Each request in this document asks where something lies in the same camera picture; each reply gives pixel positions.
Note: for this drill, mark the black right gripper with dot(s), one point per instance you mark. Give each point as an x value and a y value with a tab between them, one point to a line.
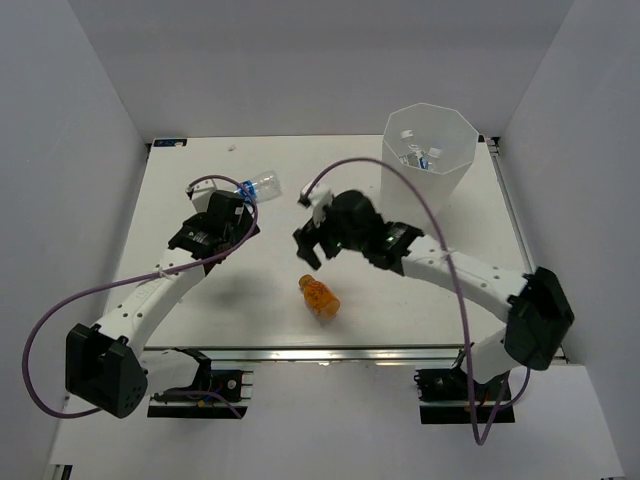
306	239

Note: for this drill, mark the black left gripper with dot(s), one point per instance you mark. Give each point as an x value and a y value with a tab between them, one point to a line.
244	224

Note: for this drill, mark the Aquafina bottle white cap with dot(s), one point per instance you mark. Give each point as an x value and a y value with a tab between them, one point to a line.
261	188

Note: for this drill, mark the orange plastic bottle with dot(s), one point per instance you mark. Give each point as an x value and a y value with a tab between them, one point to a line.
319	299

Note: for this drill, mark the clear bottle white green label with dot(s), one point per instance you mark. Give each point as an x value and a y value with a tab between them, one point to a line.
414	155

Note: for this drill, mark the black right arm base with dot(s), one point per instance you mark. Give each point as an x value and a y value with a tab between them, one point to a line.
443	393

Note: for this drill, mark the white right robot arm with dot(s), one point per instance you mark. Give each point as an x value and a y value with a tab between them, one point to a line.
485	285

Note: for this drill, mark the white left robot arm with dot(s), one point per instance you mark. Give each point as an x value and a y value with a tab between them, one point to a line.
106	363

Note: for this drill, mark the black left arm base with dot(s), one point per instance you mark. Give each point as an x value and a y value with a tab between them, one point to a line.
220	387

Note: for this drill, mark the white octagonal bin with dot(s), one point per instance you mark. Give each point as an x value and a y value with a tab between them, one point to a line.
432	146

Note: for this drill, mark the blue table edge label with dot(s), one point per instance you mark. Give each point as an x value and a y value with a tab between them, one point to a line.
169	143

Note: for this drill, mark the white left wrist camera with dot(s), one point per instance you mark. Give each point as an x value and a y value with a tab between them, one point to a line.
200	193

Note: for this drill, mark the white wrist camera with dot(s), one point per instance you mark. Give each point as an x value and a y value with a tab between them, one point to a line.
200	193
316	198

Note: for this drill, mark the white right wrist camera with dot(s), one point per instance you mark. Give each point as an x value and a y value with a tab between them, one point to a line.
316	198

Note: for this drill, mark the aluminium table rail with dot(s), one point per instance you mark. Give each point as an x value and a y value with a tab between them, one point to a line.
520	225

